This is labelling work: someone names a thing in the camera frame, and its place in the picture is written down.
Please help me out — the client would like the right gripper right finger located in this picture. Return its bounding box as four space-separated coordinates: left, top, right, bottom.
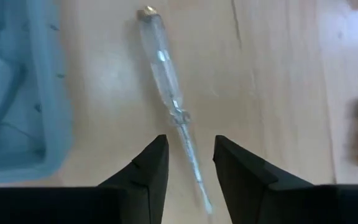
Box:
213 134 315 224

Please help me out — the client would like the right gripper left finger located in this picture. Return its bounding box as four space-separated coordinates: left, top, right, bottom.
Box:
98 134 170 224

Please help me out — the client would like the clear handled tester screwdriver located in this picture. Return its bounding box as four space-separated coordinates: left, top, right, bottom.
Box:
136 5 214 216

